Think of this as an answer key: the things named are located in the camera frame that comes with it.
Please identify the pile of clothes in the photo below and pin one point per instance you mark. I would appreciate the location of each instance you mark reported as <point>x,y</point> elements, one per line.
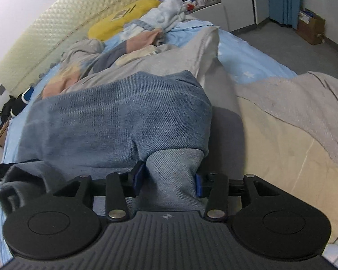
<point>135,40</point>

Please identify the white wardrobe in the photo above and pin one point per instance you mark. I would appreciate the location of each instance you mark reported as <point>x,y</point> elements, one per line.
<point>236,0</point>

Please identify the blue denim jeans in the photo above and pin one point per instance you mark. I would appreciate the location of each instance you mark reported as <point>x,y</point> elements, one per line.
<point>115,123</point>

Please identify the yellow pillow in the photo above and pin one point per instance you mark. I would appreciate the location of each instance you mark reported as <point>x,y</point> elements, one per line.
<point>121,17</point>

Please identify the brown cardboard box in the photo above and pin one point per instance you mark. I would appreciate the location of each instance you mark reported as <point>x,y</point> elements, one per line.
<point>1,133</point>

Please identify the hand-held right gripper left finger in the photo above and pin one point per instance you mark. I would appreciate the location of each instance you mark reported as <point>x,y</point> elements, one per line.
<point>138,178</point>

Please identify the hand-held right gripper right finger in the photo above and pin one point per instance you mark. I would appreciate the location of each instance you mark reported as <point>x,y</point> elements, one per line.
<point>199,187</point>

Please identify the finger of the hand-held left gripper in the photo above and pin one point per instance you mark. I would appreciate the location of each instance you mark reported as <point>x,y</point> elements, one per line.
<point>5,170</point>

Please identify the light blue star bed sheet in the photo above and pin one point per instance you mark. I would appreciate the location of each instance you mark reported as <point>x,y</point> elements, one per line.
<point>250,67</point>

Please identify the cream quilted headboard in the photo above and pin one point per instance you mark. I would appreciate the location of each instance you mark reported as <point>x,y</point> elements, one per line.
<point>53,25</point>

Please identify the grey wall socket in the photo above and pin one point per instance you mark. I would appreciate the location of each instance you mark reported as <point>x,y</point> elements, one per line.
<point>0,89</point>

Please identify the white textured mattress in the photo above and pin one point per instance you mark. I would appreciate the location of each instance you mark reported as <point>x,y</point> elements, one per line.
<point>284,123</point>

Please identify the white nightstand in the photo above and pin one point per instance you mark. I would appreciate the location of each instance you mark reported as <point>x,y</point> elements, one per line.
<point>211,15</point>

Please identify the open cardboard box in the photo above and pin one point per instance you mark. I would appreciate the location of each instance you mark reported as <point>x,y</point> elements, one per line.
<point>309,28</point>

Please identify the blue curtain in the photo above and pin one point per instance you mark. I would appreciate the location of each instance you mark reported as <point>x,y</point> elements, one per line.
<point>284,0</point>

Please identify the light blue fluffy cloth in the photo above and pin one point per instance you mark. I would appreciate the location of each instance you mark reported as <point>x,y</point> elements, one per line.
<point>166,12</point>

